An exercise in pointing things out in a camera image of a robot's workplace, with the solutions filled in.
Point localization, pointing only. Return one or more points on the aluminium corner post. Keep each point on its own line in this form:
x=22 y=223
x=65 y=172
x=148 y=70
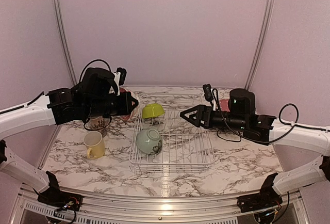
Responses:
x=64 y=42
x=266 y=20

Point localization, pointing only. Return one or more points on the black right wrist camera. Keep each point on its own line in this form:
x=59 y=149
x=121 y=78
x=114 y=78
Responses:
x=210 y=95

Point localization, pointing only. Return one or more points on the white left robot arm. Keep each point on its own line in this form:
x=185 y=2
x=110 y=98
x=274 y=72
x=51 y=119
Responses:
x=55 y=108

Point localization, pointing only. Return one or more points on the yellow mug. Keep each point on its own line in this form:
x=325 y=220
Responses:
x=94 y=143

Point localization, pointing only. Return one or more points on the patterned cream mug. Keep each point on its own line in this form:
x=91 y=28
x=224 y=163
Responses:
x=97 y=124

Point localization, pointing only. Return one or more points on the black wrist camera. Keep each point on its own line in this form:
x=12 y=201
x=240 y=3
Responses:
x=99 y=82
x=210 y=95

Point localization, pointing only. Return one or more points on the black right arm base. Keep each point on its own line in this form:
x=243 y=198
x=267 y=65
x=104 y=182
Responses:
x=258 y=201

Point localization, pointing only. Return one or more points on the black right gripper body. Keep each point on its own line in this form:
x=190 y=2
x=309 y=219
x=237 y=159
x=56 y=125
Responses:
x=234 y=122

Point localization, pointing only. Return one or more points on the aluminium front rail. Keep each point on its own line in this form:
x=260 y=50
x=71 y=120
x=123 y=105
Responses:
x=107 y=208

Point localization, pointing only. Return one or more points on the light blue bowl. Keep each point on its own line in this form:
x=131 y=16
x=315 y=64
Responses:
x=149 y=141

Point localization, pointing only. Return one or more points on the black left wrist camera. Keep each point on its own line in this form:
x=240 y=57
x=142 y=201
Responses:
x=99 y=82

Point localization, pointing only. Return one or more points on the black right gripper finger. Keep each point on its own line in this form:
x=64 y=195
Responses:
x=198 y=109
x=195 y=119

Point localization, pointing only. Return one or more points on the pink polka dot plate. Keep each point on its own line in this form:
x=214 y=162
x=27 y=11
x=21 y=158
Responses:
x=224 y=104

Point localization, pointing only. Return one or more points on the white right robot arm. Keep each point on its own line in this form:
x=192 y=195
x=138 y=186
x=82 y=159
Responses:
x=266 y=130

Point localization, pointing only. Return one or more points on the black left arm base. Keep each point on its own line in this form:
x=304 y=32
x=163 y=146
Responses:
x=54 y=196

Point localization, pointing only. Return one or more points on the aluminium left corner post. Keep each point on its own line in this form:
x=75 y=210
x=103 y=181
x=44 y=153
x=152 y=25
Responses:
x=64 y=42

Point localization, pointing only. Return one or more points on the aluminium right corner post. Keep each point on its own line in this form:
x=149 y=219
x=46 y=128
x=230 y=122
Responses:
x=266 y=20

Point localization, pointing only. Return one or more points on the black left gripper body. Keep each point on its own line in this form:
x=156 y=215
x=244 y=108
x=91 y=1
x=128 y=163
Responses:
x=100 y=107

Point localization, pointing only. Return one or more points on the white wire dish rack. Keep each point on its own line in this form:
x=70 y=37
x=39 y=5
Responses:
x=185 y=148

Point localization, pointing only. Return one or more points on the lime green bowl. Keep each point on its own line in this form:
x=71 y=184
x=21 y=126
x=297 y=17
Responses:
x=152 y=111

